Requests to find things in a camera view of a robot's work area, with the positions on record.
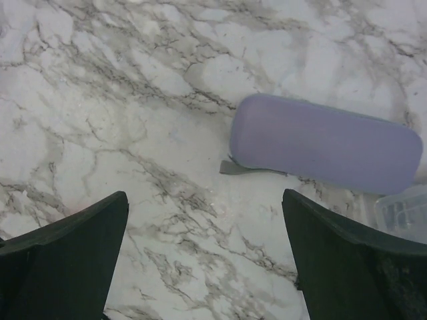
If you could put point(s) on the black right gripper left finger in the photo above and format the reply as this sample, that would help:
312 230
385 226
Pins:
64 270

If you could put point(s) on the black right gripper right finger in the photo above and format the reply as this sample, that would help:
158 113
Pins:
347 270

